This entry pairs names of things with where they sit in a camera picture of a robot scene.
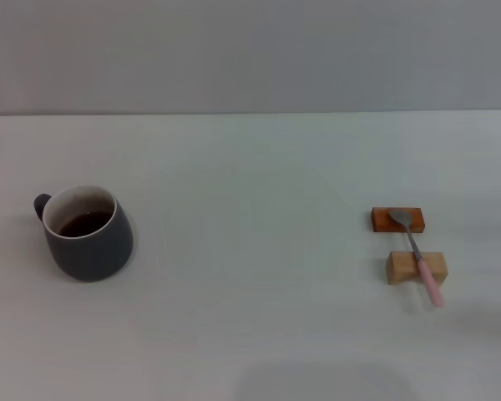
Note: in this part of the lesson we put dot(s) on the dark grey ceramic cup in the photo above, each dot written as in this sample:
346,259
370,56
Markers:
87,259

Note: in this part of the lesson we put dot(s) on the dark orange wooden block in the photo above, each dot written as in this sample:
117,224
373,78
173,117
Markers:
380,220

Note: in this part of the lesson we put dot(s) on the light wooden arch block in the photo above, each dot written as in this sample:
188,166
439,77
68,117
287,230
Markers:
401,267

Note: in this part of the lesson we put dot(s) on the dark brown coffee liquid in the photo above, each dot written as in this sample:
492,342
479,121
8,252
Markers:
83,224

